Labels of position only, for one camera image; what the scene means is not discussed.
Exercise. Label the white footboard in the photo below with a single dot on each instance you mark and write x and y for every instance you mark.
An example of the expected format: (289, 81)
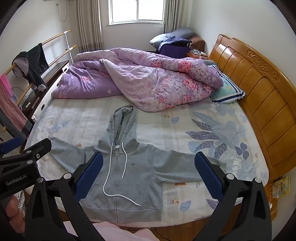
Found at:
(44, 102)

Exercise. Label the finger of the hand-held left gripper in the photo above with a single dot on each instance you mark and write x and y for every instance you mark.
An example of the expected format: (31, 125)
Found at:
(10, 143)
(38, 147)

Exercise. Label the grey zip hoodie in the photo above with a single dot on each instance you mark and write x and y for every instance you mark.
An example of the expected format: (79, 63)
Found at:
(138, 176)

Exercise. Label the wooden nightstand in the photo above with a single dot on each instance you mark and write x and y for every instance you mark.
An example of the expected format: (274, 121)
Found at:
(196, 55)

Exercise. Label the black jacket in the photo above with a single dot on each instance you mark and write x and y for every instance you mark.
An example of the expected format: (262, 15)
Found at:
(34, 62)

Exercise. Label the beige striped curtain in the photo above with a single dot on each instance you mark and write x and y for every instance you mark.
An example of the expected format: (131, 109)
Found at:
(175, 16)
(90, 25)

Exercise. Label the bright pink cloth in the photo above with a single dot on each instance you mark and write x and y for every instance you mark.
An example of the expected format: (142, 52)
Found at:
(5, 84)

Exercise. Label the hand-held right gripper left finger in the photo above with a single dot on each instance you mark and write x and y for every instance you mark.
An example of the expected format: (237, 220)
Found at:
(90, 176)

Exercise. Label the dark purple cloth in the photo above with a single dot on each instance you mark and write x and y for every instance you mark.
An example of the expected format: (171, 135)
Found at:
(173, 49)

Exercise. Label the grey pillow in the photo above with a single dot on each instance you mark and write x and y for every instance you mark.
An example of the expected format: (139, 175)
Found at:
(178, 33)

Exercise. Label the wooden drying rack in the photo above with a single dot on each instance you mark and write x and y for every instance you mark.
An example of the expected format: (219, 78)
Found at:
(55, 37)

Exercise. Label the brown chair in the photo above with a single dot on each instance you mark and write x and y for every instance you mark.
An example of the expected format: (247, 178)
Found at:
(197, 42)

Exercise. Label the person's pink trousers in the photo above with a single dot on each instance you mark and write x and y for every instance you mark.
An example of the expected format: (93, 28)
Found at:
(124, 233)

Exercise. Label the wooden bed headboard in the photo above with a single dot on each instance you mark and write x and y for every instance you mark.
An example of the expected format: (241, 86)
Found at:
(261, 92)

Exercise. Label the yellow packet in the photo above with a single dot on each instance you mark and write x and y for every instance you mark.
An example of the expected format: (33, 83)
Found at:
(281, 187)

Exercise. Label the person's left hand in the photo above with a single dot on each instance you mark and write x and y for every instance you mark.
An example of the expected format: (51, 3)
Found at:
(15, 213)

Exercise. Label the leaf printed bed sheet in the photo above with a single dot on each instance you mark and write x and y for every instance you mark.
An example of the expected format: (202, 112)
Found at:
(173, 129)

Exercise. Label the dusky pink towel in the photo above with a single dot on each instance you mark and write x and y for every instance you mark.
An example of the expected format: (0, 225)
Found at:
(13, 113)

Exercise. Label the window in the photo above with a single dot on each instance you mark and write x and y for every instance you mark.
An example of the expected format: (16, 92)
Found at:
(136, 11)

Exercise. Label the teal striped pillow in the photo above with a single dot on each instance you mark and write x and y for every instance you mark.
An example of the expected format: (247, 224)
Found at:
(227, 89)

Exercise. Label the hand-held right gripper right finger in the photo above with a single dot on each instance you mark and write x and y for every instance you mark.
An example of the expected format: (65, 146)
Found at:
(208, 176)

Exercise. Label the purple floral quilt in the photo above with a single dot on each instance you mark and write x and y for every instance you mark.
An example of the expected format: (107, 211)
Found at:
(150, 78)

